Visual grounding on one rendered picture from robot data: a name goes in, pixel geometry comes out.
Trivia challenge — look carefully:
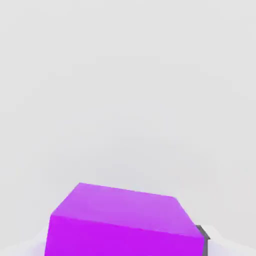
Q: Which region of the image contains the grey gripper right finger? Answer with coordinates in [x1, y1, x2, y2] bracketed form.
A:
[195, 224, 241, 256]

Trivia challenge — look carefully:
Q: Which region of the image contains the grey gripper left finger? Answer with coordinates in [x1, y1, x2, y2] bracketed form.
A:
[11, 225, 50, 256]

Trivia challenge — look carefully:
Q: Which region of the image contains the small purple cube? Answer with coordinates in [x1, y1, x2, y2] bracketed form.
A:
[44, 182, 205, 256]

